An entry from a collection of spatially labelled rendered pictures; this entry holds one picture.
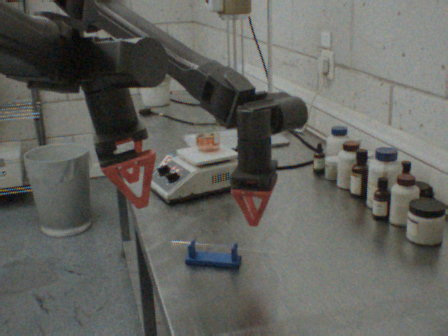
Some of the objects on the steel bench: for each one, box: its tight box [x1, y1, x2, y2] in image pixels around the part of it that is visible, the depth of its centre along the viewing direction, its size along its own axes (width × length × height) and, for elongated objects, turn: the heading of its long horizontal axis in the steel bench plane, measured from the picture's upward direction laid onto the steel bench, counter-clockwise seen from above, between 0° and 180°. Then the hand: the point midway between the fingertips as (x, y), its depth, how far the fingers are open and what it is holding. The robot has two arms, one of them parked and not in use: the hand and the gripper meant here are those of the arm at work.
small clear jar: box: [325, 156, 338, 181], centre depth 141 cm, size 5×5×5 cm
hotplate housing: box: [150, 156, 238, 203], centre depth 137 cm, size 22×13×8 cm, turn 124°
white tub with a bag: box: [140, 74, 171, 107], centre depth 229 cm, size 14×14×21 cm
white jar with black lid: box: [407, 198, 446, 246], centre depth 107 cm, size 7×7×7 cm
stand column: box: [267, 0, 275, 135], centre depth 168 cm, size 3×3×70 cm
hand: (255, 217), depth 97 cm, fingers open, 3 cm apart
